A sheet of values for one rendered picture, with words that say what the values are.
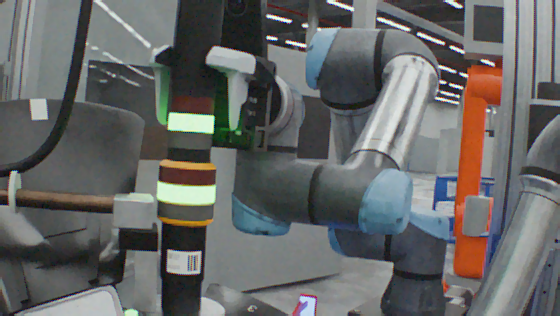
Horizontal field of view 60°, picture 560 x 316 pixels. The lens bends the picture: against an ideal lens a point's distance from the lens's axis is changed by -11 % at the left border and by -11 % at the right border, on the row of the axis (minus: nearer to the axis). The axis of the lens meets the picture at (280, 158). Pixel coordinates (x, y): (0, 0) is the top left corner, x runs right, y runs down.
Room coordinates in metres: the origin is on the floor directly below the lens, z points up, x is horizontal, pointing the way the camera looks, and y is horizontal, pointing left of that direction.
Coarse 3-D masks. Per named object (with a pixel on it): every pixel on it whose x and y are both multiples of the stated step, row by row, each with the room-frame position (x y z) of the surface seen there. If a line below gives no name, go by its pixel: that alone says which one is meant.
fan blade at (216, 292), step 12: (216, 288) 0.65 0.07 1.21; (228, 288) 0.66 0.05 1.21; (216, 300) 0.62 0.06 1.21; (228, 300) 0.63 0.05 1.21; (240, 300) 0.64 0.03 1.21; (252, 300) 0.65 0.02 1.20; (228, 312) 0.60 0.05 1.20; (240, 312) 0.61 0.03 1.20; (264, 312) 0.63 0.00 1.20; (276, 312) 0.64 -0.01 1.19
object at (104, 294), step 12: (96, 288) 0.39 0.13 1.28; (108, 288) 0.39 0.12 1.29; (60, 300) 0.38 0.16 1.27; (72, 300) 0.38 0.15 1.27; (84, 300) 0.38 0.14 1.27; (96, 300) 0.38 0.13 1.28; (108, 300) 0.38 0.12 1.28; (24, 312) 0.37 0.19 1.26; (36, 312) 0.37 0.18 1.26; (48, 312) 0.37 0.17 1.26; (60, 312) 0.37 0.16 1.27; (72, 312) 0.37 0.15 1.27; (84, 312) 0.37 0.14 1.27; (96, 312) 0.37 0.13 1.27; (108, 312) 0.37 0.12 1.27; (120, 312) 0.38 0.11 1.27
